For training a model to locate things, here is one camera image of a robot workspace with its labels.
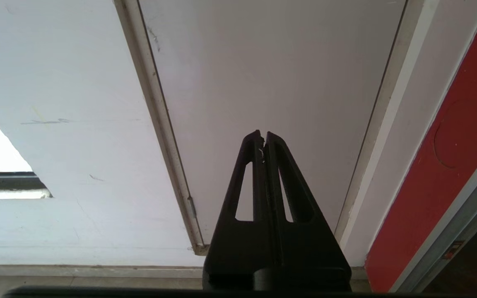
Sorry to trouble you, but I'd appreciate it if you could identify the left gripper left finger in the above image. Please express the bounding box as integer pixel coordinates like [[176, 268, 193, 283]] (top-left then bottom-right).
[[202, 130, 273, 290]]

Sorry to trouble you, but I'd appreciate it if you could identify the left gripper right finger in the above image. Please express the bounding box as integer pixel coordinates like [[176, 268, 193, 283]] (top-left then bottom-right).
[[264, 131, 352, 290]]

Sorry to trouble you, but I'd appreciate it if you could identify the red cabinet door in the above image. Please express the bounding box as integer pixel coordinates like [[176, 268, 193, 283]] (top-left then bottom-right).
[[365, 0, 477, 293]]

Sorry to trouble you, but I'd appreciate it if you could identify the white access door panel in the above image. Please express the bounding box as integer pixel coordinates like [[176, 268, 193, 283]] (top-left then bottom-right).
[[138, 0, 407, 245]]

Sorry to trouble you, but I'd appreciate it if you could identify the dark window frame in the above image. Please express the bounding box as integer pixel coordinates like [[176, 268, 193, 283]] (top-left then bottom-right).
[[0, 172, 53, 199]]

